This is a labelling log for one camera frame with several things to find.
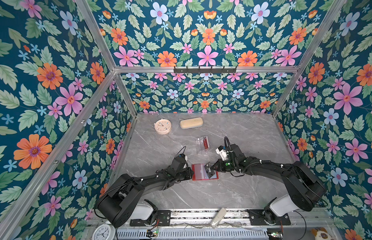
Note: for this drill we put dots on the plush toy animal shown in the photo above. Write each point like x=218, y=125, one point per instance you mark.
x=321, y=234

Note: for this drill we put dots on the white remote control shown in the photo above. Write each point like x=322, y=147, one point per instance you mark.
x=218, y=217

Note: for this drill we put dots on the black hook rail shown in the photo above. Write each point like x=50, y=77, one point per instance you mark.
x=204, y=70

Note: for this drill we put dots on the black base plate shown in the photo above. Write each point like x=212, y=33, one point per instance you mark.
x=261, y=217
x=156, y=218

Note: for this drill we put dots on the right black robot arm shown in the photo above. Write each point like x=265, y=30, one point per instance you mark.
x=304, y=188

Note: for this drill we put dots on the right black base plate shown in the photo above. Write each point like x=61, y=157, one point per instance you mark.
x=261, y=217

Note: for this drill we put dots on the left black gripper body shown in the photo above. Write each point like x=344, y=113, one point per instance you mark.
x=185, y=175

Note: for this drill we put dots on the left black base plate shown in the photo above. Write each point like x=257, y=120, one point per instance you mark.
x=156, y=218

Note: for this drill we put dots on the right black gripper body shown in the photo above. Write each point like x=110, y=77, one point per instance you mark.
x=224, y=166

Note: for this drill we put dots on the white alarm clock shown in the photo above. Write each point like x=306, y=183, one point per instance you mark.
x=104, y=232

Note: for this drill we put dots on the white perforated cable duct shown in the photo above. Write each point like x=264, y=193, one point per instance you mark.
x=192, y=234

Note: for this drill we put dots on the pink round clock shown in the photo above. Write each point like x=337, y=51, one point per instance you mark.
x=163, y=126

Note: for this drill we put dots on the dark grey credit card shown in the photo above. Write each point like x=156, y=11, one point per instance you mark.
x=209, y=171

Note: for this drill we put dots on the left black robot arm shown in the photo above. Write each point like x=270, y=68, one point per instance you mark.
x=118, y=203

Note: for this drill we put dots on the red card holder wallet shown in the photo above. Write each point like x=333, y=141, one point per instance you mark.
x=200, y=173

